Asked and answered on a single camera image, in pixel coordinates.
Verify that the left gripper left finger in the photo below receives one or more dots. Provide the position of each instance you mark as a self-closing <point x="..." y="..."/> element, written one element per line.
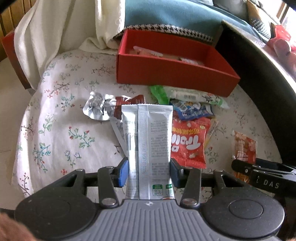
<point x="109" y="178"/>

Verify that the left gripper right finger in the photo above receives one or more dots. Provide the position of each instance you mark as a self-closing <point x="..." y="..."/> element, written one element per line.
<point x="190" y="180"/>

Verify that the red Trolli candy bag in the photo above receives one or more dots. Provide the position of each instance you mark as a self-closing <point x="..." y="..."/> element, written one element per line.
<point x="188" y="140"/>

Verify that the orange pink snack packet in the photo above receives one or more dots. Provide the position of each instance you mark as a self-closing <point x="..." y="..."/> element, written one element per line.
<point x="244" y="148"/>

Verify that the silver white long packet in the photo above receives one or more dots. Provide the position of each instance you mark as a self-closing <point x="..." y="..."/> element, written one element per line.
<point x="147" y="134"/>

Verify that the blue snack packet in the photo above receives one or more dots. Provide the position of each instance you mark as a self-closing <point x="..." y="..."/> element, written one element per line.
<point x="187" y="110"/>

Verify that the silver brown packet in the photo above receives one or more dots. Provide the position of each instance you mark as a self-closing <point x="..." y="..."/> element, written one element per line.
<point x="103" y="107"/>

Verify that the green white snack packet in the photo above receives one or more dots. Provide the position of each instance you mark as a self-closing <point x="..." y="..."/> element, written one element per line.
<point x="165" y="93"/>

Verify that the yellow smiling bread packet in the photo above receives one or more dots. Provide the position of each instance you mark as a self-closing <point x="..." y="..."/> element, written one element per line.
<point x="211" y="125"/>

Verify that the brown tofu snack packet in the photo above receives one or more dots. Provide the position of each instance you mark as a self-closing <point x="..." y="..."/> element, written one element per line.
<point x="150" y="53"/>

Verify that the person's left hand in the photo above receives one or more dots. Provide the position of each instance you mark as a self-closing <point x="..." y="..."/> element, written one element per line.
<point x="13" y="231"/>

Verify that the red cardboard box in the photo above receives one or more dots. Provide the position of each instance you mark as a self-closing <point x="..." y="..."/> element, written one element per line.
<point x="216" y="77"/>

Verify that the teal houndstooth-trimmed sofa cushion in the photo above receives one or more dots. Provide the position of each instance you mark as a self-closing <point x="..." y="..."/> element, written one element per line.
<point x="183" y="18"/>

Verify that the cream white blanket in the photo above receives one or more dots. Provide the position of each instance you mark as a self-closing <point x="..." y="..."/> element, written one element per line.
<point x="53" y="27"/>

